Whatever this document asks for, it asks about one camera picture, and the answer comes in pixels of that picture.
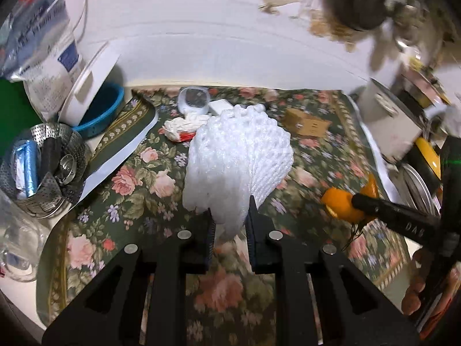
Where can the stack of white foam nets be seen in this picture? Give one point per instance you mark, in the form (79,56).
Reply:
(234,158)

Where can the clear bag of white powder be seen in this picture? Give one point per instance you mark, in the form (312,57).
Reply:
(46,68)

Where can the white charger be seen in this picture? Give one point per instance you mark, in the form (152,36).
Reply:
(219,107)

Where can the small clear plastic container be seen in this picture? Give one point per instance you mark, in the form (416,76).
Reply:
(194,99)

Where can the crumpled white tissue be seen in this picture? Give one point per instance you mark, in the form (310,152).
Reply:
(180,126)

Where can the black wok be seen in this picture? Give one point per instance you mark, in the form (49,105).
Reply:
(356,0)

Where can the small cardboard box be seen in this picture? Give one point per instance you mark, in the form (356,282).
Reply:
(306,122)

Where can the floral tablecloth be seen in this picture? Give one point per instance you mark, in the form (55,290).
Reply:
(144,187)

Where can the steel steamer basket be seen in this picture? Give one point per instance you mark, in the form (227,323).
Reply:
(46,194)

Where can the white rice cooker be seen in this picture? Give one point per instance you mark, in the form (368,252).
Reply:
(385,126)

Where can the clear glass jar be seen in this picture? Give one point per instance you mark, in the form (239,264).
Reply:
(21,245)

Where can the stacked metal bowls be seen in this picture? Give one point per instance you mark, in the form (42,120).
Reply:
(419,191)

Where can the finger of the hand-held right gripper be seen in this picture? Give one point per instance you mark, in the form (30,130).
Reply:
(389,214)

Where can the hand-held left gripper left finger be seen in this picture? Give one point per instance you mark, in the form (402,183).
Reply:
(205,245)

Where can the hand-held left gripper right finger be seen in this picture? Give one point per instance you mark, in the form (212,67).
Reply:
(254,245)

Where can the person's right hand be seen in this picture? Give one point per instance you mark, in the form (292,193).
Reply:
(410,301)

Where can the yellow-lidded pot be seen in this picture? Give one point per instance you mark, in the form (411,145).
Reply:
(428,155)

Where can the blue plastic bowl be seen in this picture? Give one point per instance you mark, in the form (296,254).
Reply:
(104,115)

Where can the blue foil packet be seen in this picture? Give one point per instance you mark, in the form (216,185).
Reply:
(27,165)

